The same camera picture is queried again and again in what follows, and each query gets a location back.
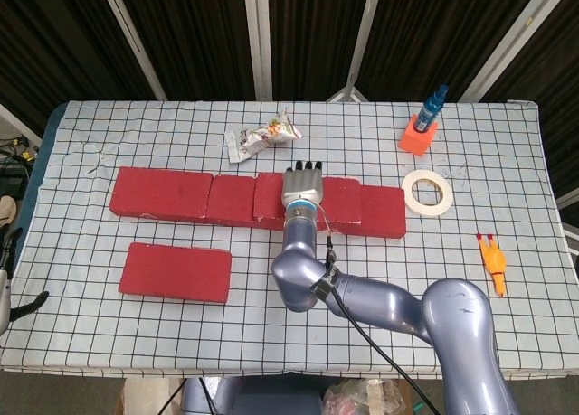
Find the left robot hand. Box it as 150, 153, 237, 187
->
0, 227, 50, 337

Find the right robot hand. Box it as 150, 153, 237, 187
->
280, 160, 325, 210

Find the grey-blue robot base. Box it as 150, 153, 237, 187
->
180, 377, 325, 415

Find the white snack bag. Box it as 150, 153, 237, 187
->
224, 109, 303, 165

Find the white tape roll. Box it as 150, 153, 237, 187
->
401, 169, 454, 219

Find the orange foam cube holder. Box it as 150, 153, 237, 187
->
398, 114, 440, 156

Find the blue foam mat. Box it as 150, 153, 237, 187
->
0, 105, 69, 307

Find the blue spray bottle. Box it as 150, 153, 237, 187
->
414, 83, 450, 134

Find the beige paper bag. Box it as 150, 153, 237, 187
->
115, 378, 182, 415

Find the white black-grid tablecloth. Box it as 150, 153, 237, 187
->
0, 99, 579, 382

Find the orange clip tool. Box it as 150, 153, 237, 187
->
475, 232, 508, 298

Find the clear plastic bag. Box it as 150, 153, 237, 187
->
323, 378, 406, 415

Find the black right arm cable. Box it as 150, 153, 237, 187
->
309, 202, 442, 415

